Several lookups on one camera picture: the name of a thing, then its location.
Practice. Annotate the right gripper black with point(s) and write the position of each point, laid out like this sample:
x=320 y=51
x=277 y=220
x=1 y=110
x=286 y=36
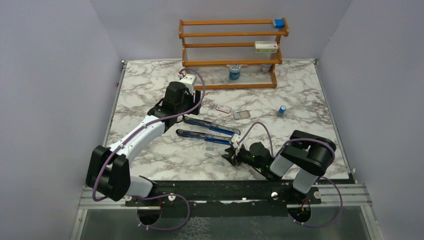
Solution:
x=232 y=157

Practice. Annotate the white green carton box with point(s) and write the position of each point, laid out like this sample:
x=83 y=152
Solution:
x=266 y=47

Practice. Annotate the grey staples tray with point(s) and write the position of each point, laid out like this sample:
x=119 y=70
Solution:
x=240 y=115

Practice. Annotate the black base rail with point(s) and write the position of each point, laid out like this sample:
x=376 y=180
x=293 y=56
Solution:
x=245 y=198

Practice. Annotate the orange wooden shelf rack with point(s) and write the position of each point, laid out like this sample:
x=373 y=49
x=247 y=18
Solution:
x=213 y=45

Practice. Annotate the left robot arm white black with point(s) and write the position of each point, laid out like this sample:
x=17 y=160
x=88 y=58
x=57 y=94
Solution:
x=109 y=167

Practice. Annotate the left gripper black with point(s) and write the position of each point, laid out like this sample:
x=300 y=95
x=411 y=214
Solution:
x=196 y=99

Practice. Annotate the white small jar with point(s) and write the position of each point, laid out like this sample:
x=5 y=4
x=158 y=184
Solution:
x=266 y=67

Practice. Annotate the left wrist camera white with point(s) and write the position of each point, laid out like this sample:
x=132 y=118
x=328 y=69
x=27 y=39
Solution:
x=189 y=81

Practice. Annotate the blue stapler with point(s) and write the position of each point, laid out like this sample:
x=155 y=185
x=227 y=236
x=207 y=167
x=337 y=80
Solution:
x=217 y=134

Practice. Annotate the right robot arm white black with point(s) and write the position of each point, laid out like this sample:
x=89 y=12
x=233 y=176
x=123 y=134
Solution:
x=311 y=153

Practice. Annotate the blue box on top shelf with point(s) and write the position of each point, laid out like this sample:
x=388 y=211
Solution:
x=278 y=23

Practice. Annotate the blue white cup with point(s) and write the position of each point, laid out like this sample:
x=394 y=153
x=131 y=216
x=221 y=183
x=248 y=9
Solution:
x=234 y=71

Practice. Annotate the small blue capped cylinder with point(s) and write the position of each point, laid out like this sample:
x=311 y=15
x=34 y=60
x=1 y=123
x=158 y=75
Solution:
x=280 y=113

